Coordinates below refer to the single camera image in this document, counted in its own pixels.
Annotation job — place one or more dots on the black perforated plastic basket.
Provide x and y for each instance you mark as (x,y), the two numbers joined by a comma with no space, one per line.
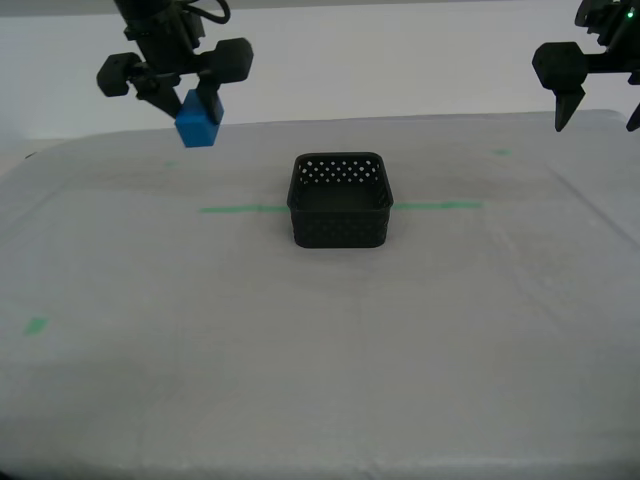
(340,230)

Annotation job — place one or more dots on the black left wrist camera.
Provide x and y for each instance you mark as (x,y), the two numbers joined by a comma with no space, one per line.
(192,27)

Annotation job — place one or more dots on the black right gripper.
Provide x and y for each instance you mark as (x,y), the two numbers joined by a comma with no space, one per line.
(625,40)

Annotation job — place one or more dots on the white table cloth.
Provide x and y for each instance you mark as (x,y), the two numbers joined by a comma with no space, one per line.
(320,350)

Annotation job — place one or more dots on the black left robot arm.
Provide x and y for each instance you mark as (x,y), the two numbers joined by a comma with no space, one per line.
(142,10)

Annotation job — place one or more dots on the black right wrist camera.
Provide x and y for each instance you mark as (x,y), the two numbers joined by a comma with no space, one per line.
(595,15)

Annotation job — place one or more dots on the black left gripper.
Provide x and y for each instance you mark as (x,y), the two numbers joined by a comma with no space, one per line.
(160,50)

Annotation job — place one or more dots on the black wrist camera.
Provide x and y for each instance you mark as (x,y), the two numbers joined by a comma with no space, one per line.
(192,27)
(595,15)

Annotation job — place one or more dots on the blue rectangular block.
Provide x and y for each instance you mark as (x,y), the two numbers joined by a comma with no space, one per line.
(195,130)

